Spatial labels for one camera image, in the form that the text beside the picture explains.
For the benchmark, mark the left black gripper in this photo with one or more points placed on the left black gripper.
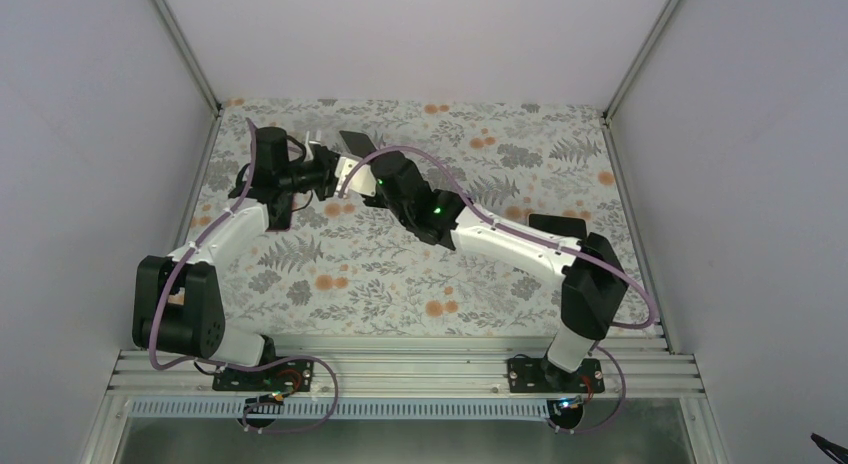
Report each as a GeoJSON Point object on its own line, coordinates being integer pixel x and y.
{"type": "Point", "coordinates": [327, 160]}

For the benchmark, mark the cased black phone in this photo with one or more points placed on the cased black phone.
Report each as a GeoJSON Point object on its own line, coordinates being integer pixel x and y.
{"type": "Point", "coordinates": [358, 144]}
{"type": "Point", "coordinates": [563, 226]}

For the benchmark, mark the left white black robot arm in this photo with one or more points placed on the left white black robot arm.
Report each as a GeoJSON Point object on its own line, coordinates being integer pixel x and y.
{"type": "Point", "coordinates": [178, 313]}

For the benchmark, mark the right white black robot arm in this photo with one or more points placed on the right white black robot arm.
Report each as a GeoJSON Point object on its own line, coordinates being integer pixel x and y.
{"type": "Point", "coordinates": [585, 269]}

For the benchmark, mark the floral patterned table mat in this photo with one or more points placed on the floral patterned table mat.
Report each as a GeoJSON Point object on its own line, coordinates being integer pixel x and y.
{"type": "Point", "coordinates": [346, 269]}

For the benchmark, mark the black object bottom corner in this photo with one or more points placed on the black object bottom corner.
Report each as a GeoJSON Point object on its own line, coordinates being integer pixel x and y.
{"type": "Point", "coordinates": [836, 452]}

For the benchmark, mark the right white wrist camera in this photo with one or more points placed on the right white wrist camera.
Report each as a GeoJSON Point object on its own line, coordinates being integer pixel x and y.
{"type": "Point", "coordinates": [345, 171]}

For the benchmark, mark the left aluminium corner post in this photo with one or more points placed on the left aluminium corner post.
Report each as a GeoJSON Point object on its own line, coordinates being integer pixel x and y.
{"type": "Point", "coordinates": [178, 38]}

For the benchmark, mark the aluminium corner post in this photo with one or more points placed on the aluminium corner post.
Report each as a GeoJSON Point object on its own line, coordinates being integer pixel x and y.
{"type": "Point", "coordinates": [646, 49]}
{"type": "Point", "coordinates": [178, 38]}

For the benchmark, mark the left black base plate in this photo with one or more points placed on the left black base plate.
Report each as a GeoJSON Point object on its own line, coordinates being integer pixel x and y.
{"type": "Point", "coordinates": [293, 376]}

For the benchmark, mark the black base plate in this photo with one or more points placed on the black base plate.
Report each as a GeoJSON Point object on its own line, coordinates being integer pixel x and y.
{"type": "Point", "coordinates": [528, 375]}
{"type": "Point", "coordinates": [293, 376]}

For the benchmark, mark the grey slotted cable duct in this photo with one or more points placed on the grey slotted cable duct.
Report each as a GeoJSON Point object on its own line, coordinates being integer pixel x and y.
{"type": "Point", "coordinates": [308, 409]}

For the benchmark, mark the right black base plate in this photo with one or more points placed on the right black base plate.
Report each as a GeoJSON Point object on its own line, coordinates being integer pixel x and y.
{"type": "Point", "coordinates": [528, 375]}

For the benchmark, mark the right aluminium corner post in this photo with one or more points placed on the right aluminium corner post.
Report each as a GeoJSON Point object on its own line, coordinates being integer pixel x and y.
{"type": "Point", "coordinates": [646, 49]}

